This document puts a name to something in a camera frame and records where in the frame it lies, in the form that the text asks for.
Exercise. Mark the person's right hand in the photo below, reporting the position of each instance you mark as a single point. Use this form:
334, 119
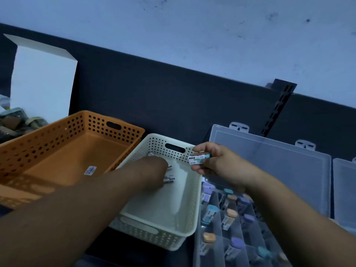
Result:
228, 166

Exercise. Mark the person's left hand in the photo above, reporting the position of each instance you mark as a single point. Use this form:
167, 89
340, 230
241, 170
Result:
147, 175

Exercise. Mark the blue-capped small tube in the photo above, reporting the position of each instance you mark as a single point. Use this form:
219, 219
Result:
198, 159

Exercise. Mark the white perforated plastic basket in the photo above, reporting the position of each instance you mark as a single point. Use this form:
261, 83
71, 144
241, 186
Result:
167, 208

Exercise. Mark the row of small tubes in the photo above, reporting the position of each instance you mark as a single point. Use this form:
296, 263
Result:
210, 212

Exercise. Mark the orange plastic basket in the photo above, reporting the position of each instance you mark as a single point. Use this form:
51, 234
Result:
69, 152

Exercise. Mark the person's left forearm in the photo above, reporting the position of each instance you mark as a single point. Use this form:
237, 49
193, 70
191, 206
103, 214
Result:
55, 219

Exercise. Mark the person's right forearm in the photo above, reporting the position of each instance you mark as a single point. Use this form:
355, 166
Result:
300, 225

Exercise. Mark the white cardboard box open lid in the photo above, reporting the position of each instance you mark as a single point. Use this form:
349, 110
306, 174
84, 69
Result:
41, 80

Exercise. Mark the white barcode sticker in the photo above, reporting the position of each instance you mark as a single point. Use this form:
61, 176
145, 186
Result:
90, 170

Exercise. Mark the wide black shelf back panel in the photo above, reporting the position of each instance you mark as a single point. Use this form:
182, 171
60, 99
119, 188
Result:
167, 102

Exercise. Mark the black slotted shelf upright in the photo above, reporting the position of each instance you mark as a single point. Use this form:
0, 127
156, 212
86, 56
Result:
283, 88

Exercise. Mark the narrow black shelf back panel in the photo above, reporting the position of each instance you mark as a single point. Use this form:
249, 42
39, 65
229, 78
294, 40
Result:
319, 122

